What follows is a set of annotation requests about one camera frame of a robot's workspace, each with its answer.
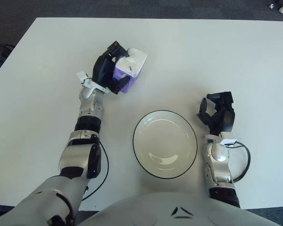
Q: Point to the grey robot torso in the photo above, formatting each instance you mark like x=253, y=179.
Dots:
x=155, y=209

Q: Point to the white plate with black rim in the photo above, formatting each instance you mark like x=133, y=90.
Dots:
x=165, y=141

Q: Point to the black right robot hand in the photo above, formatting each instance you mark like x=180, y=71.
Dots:
x=225, y=118

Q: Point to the black bag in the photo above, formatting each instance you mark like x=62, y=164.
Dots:
x=0, y=53

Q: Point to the purple tissue paper pack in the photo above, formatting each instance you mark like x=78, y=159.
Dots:
x=134, y=63

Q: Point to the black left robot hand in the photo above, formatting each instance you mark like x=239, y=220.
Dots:
x=102, y=70

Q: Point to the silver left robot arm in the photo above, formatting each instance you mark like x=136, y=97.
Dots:
x=75, y=150

